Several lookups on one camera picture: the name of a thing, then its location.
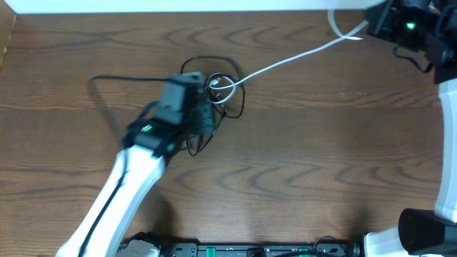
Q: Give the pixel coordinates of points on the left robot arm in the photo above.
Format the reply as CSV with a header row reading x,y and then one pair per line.
x,y
154,137

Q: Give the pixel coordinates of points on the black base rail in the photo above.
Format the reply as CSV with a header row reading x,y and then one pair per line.
x,y
149,244

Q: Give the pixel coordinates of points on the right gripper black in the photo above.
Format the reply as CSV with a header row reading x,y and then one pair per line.
x,y
383,27

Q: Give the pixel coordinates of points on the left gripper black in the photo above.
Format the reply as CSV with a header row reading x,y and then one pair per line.
x,y
208,113

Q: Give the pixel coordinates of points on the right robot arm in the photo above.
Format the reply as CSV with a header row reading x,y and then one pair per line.
x,y
428,27

